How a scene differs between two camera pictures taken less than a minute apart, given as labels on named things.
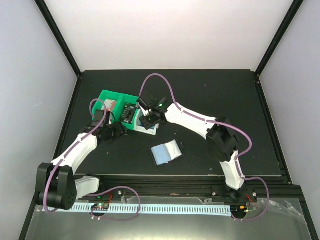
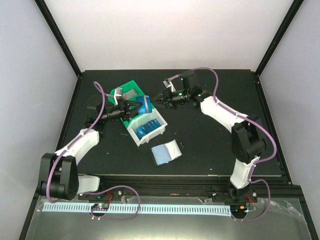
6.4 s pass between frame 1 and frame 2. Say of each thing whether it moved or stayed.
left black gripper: moved
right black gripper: moved
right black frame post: stayed
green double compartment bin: moved
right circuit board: stayed
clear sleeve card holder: stayed
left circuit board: stayed
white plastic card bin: moved
